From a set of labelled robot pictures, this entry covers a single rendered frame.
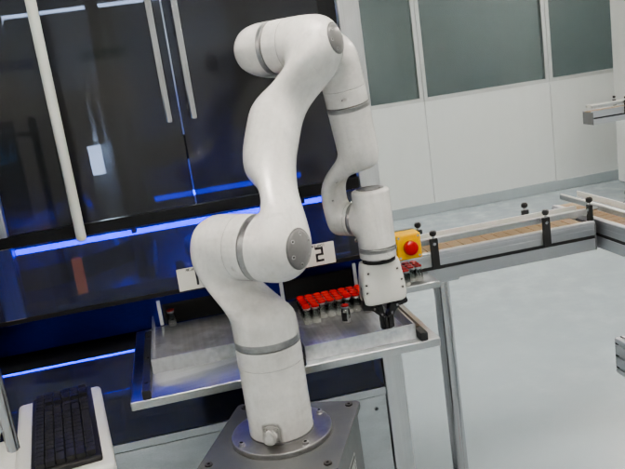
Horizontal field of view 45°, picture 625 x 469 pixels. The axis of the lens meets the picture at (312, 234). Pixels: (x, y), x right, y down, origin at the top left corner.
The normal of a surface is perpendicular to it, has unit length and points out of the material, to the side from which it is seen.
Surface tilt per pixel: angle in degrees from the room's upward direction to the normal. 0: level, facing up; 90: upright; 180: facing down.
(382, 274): 91
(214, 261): 97
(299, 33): 59
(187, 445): 90
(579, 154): 90
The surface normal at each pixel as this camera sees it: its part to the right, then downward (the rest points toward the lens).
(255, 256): -0.53, 0.21
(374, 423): 0.19, 0.19
